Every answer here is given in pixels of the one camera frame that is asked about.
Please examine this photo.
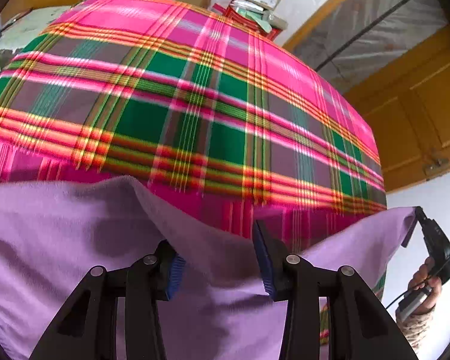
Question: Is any purple fleece garment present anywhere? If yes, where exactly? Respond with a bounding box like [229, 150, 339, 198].
[0, 176, 416, 359]

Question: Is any patterned right sleeve forearm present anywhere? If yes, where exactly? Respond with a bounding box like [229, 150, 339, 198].
[396, 306, 435, 353]

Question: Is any wooden door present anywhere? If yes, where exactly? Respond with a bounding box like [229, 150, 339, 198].
[345, 24, 450, 192]

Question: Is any grey door curtain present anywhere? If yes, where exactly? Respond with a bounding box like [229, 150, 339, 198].
[292, 0, 448, 94]

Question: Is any pink plaid bed sheet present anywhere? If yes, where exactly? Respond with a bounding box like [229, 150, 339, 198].
[0, 0, 388, 346]

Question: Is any side table with glass top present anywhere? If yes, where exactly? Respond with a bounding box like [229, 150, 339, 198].
[0, 6, 71, 72]

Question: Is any black cable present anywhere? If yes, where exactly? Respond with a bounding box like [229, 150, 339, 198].
[385, 265, 447, 310]

